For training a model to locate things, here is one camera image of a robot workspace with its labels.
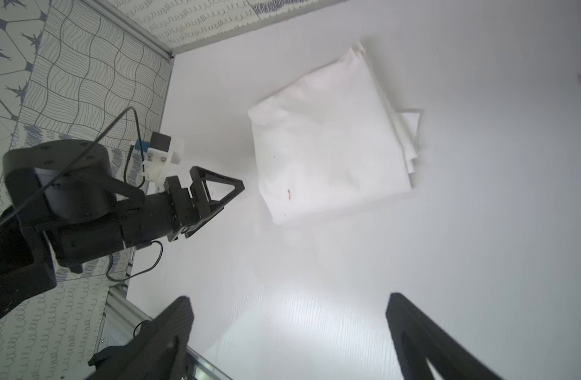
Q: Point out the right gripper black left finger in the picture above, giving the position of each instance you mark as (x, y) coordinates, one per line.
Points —
(159, 351)

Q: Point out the aluminium mounting rail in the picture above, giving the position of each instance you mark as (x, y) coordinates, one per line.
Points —
(133, 319)

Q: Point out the white t-shirt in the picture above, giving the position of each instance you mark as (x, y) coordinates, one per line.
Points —
(331, 141)

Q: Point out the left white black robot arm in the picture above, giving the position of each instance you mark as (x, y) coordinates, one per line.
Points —
(67, 209)

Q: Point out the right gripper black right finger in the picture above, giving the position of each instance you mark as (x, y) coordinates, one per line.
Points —
(421, 344)

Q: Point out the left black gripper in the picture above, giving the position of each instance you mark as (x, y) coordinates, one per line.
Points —
(176, 212)

